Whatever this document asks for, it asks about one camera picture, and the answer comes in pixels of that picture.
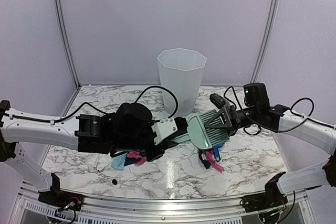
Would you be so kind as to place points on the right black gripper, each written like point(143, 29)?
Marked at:
point(231, 118)

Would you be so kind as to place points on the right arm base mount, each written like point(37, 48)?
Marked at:
point(271, 197)

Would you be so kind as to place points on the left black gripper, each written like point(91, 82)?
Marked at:
point(151, 156)

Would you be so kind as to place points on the navy paper scrap left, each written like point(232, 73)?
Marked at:
point(129, 161)

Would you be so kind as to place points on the green hand brush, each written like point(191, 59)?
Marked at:
point(200, 137)

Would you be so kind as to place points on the aluminium corner post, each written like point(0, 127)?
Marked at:
point(265, 40)
point(66, 43)

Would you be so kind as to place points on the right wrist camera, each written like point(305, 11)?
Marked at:
point(218, 100)

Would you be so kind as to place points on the aluminium front frame rail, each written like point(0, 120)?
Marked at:
point(108, 209)

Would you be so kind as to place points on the left aluminium corner post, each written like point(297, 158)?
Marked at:
point(66, 43)

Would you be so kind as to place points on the light blue paper scrap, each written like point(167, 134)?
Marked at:
point(118, 162)

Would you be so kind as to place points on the right aluminium corner post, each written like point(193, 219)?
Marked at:
point(265, 40)

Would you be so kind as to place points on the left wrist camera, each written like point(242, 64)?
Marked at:
point(163, 129)

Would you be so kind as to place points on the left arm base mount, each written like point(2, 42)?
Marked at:
point(57, 197)

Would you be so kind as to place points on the translucent white plastic bin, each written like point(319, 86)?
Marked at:
point(181, 72)

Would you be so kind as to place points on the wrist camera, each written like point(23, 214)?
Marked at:
point(163, 129)
point(218, 100)

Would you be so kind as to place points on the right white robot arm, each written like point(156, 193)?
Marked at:
point(307, 144)

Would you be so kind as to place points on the white crumpled paper scrap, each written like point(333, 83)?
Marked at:
point(102, 162)

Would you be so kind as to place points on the blue plastic dustpan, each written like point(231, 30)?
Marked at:
point(214, 153)

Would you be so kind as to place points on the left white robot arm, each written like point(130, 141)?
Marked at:
point(82, 133)

